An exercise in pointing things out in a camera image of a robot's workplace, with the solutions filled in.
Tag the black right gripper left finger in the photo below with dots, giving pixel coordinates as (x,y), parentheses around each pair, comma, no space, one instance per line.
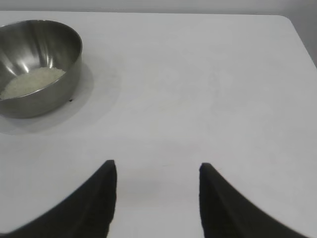
(81,213)

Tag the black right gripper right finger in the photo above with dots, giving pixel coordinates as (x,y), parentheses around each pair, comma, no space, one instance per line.
(227,215)

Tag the white rice grains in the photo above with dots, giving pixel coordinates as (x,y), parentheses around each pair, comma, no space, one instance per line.
(32,80)

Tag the stainless steel mixing bowl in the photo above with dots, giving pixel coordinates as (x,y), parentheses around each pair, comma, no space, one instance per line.
(44,49)

